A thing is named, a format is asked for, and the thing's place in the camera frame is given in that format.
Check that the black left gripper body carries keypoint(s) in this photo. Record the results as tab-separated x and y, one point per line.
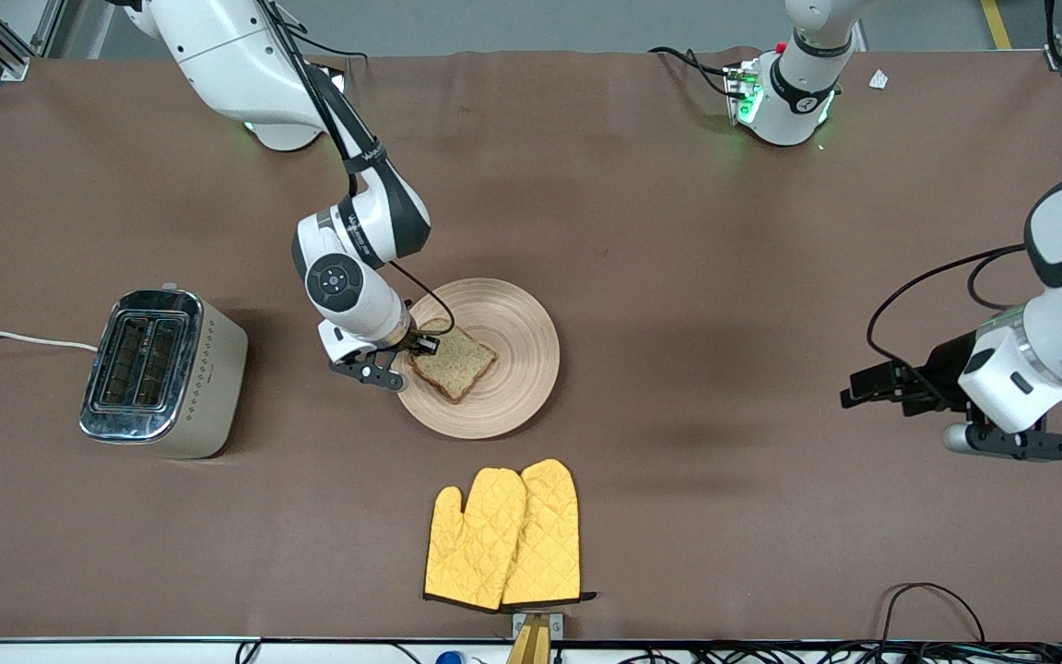
943	363

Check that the brown bread slice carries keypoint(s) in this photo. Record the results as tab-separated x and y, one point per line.
457	366

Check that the round wooden plate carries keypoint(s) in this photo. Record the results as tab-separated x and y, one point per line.
513	369

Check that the beige chrome two-slot toaster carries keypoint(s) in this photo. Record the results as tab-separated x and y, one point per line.
162	378

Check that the yellow quilted oven mitt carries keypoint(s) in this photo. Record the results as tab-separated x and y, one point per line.
471	544
549	535

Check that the small white paper scrap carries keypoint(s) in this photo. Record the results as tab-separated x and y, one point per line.
879	79

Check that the small blue object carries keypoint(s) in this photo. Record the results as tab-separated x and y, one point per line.
449	658

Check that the wooden metal camera bracket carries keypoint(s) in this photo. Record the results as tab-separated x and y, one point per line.
533	636

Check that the aluminium frame profile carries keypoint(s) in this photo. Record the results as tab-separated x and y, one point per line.
5	51

